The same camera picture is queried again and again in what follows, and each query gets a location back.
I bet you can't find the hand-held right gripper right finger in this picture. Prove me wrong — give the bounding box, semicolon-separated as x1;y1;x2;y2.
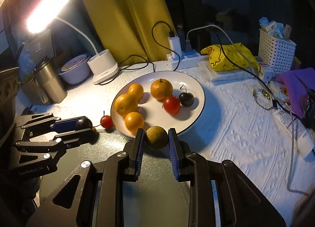
168;127;287;227

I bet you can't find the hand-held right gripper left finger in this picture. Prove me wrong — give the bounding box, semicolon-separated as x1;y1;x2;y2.
26;129;145;227

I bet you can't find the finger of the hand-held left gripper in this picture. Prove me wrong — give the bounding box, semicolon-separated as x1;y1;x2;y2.
15;130;97;168
21;113;93;132

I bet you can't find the dark cherry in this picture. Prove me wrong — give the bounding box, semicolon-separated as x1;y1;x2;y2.
75;117;93;131
178;85;195;107

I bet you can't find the brown round fruit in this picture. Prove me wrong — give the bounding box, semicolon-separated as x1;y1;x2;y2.
145;126;168;151

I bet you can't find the white plate with dark rim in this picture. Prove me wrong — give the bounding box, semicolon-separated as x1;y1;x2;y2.
111;71;206;139

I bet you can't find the red cherry tomato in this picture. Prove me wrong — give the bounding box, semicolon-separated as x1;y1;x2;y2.
100;111;114;129
162;95;181;115

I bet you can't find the mandarin orange with stem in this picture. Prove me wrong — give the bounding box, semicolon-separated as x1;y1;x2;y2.
151;79;173;101

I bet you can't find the grey round placemat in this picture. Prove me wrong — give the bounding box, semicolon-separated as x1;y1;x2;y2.
37;127;219;227

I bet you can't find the steel thermos cup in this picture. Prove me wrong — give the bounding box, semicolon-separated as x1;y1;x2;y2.
33;56;68;104

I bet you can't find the lilac bowl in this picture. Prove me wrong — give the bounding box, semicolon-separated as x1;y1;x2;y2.
58;53;92;85

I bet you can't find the white desk lamp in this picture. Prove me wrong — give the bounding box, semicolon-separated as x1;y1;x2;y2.
26;0;120;85

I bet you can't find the white card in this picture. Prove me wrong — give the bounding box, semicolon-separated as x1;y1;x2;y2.
28;29;57;64

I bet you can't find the white power strip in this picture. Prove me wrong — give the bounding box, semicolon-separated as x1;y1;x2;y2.
166;49;208;71

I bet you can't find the white charger plug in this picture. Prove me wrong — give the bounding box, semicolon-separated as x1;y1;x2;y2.
168;35;183;54

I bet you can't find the yellow duck print bag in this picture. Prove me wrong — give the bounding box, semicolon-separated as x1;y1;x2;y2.
200;43;261;73

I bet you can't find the white tube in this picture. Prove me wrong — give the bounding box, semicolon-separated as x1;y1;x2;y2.
273;107;314;156

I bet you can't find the yellow curtain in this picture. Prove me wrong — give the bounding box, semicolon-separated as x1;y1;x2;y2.
74;0;176;65

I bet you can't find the small white box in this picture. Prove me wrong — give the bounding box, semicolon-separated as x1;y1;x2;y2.
259;65;273;81

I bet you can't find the purple cloth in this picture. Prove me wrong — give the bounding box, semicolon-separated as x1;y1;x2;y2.
276;68;315;119

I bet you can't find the white plastic basket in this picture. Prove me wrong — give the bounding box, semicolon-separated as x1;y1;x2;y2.
258;29;296;67

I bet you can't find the printed white packet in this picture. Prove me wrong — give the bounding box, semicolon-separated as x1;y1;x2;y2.
259;17;286;39

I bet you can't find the wooden spatula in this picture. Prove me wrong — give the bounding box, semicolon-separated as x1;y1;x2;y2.
284;24;293;40

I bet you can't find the key ring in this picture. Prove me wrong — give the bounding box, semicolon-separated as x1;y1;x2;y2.
252;88;271;102

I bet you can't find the long black cable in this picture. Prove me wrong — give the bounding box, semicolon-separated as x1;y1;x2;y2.
207;26;306;119

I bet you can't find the grey cable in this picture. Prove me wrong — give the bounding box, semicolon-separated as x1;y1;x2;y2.
287;109;310;195

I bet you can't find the black charger cable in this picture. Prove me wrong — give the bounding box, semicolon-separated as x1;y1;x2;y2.
118;21;176;72

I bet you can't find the white power cable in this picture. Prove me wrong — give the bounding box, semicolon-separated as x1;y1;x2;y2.
186;25;237;50

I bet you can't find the black camera device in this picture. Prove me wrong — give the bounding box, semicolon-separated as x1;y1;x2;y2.
304;94;315;129

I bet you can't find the black window frame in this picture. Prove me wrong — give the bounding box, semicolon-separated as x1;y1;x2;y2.
177;0;200;53

